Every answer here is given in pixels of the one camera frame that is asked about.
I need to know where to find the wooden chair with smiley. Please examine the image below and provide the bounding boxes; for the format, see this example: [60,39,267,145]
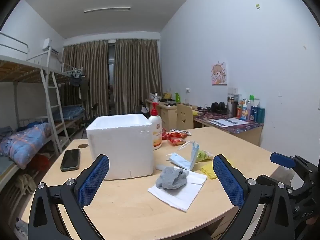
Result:
[176,103,194,130]

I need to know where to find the black tripod stand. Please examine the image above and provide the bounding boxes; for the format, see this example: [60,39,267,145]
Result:
[138,99,151,118]

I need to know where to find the beige bundle under bed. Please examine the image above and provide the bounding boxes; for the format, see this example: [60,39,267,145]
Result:
[15,174,36,195]

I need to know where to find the blue plaid mattress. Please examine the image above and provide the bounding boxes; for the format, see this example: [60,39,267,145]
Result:
[52,105,85,122]

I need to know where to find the dark clothes pile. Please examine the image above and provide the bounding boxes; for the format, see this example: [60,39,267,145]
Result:
[0,126,13,142]

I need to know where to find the blue orange plaid quilt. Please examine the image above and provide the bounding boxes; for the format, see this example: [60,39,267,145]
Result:
[0,122,52,169]

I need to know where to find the blue face mask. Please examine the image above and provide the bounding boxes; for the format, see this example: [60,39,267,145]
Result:
[165,141,201,171]

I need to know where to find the white air conditioner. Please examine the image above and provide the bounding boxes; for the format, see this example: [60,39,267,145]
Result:
[42,38,60,54]

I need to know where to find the cartoon wall poster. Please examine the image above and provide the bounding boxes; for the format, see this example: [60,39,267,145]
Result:
[211,62,227,85]

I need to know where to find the printed paper sheets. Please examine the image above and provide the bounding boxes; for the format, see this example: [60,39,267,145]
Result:
[209,117,249,127]

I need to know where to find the yellow foam fruit net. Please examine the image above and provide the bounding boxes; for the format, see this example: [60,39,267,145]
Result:
[199,162,234,180]

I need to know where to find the white lotion pump bottle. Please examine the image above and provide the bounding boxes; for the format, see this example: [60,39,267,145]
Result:
[148,102,163,151]

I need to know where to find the light wooden desk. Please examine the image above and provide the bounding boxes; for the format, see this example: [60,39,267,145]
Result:
[146,99,181,131]

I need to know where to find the black smartphone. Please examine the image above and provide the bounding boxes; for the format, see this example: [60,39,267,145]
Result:
[60,148,81,172]

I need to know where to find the red bag under bed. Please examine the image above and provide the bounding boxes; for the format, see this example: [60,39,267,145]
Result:
[31,154,51,171]

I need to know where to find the green yellow snack packet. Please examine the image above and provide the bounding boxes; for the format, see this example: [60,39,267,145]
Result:
[195,149,214,163]

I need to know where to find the hanging dark clothes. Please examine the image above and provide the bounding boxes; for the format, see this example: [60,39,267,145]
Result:
[69,74,90,100]

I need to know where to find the brown curtain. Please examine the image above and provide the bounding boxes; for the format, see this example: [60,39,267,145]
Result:
[61,40,109,120]
[113,39,163,117]

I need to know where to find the blue garment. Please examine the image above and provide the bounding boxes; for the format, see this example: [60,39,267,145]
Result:
[17,121,49,132]

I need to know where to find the white paper tissue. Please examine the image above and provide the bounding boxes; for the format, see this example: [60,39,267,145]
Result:
[147,166,208,212]

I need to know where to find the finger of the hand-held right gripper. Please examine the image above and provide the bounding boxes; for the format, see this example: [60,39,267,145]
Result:
[256,174,294,193]
[270,152,316,183]

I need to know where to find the white bunk bed ladder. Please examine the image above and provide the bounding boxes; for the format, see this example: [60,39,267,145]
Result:
[40,69,71,153]

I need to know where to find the white clothes hanger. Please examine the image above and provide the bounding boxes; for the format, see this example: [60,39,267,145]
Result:
[62,65,83,77]

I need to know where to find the row of toiletry bottles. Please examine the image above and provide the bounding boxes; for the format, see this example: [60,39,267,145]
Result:
[226,94,266,123]

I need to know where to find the white foam box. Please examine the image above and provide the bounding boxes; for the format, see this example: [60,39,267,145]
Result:
[86,114,154,181]

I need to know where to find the grey sock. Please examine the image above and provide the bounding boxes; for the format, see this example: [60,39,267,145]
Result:
[155,166,190,190]

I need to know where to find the ceiling tube light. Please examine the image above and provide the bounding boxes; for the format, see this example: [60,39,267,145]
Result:
[84,7,131,13]

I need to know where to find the desk with patterned cover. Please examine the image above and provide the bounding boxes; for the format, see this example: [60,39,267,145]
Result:
[192,109,264,147]

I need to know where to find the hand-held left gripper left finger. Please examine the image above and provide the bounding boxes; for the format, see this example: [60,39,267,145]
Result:
[27,154,110,240]

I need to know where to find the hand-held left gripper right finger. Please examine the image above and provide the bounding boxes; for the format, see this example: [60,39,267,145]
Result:
[212,154,296,240]

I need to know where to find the black headphones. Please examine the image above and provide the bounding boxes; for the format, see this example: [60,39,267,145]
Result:
[211,102,227,114]

